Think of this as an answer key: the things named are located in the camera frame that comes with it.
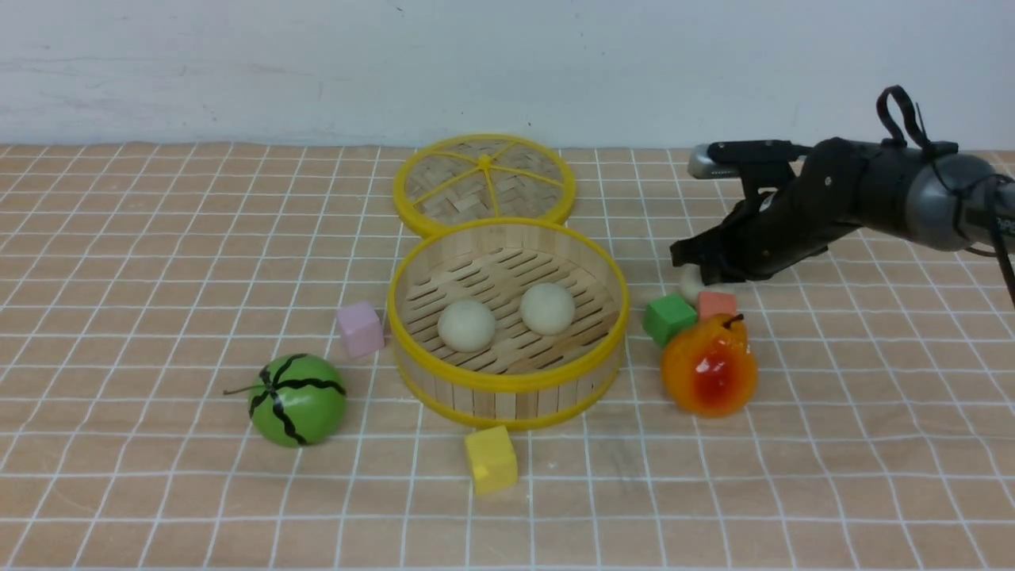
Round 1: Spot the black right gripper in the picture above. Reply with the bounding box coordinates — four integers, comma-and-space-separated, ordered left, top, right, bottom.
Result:
670, 138, 898, 286

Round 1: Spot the white bun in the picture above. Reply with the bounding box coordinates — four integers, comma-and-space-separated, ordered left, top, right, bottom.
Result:
678, 265, 707, 308
519, 282, 576, 336
436, 299, 496, 353

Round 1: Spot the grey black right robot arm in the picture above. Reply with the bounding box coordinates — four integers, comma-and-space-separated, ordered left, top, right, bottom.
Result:
670, 137, 1013, 285

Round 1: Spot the bamboo steamer tray yellow rim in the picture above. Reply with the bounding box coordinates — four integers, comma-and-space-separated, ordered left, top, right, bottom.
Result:
387, 218, 630, 431

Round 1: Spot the bamboo steamer lid yellow rim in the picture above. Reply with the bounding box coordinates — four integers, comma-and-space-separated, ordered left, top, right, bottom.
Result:
393, 133, 577, 237

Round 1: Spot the orange cube block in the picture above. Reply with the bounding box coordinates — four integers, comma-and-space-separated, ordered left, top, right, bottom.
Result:
697, 289, 738, 322

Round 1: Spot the green cube block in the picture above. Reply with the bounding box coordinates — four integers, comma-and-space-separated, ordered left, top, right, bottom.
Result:
642, 293, 699, 348

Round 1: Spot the orange toy pear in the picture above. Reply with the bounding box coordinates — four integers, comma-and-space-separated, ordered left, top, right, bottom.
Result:
660, 314, 759, 418

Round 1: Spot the yellow cube block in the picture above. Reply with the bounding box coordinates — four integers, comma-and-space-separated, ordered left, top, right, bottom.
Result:
464, 426, 519, 495

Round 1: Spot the pink cube block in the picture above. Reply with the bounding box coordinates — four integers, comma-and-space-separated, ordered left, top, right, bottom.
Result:
336, 302, 385, 358

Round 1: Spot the green toy watermelon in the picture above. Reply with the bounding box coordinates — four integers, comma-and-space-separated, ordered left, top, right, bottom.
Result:
224, 353, 347, 447

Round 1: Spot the orange checked tablecloth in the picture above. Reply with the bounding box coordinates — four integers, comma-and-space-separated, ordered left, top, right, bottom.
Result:
1, 144, 1014, 570

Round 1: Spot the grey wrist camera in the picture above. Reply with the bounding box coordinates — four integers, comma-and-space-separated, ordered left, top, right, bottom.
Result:
688, 140, 811, 197

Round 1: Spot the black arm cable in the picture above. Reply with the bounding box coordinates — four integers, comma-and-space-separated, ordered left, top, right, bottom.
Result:
876, 85, 1015, 310

